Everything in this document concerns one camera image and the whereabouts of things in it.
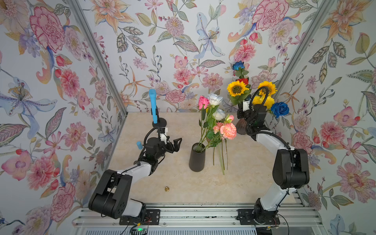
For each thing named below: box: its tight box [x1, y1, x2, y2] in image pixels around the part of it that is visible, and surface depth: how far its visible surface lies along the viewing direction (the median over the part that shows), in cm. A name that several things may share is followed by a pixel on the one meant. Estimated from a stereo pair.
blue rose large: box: [271, 101, 290, 118], surface depth 65 cm
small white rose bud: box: [214, 108, 226, 122], surface depth 68 cm
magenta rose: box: [198, 94, 210, 111], surface depth 64 cm
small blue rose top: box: [232, 60, 246, 71], surface depth 90 cm
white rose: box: [208, 93, 224, 106], surface depth 65 cm
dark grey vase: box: [188, 142, 207, 172], surface depth 85 cm
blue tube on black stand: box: [148, 89, 167, 129], surface depth 100 cm
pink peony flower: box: [219, 122, 237, 140], surface depth 59 cm
